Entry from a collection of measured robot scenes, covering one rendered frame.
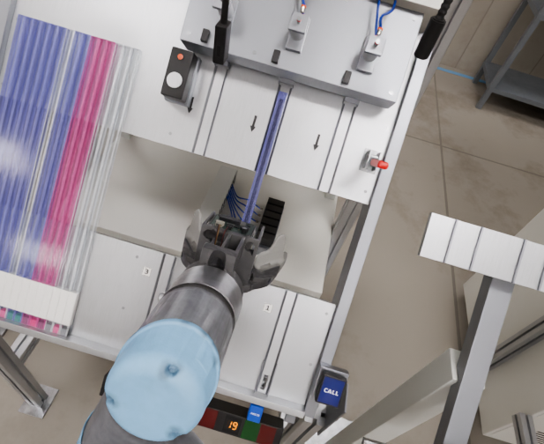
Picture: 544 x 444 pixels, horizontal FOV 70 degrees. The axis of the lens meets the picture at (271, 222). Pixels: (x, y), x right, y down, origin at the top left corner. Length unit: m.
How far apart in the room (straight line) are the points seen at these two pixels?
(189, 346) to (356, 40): 0.50
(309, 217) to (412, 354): 0.86
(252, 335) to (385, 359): 1.06
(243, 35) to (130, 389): 0.51
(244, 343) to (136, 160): 0.70
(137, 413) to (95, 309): 0.47
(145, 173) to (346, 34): 0.73
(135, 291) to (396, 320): 1.30
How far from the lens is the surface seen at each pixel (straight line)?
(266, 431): 0.80
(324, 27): 0.65
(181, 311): 0.33
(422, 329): 1.86
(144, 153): 1.25
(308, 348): 0.72
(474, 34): 4.01
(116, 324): 0.77
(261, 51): 0.64
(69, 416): 1.52
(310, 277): 1.01
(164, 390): 0.30
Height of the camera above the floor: 1.43
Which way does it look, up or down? 48 degrees down
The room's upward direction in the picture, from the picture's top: 16 degrees clockwise
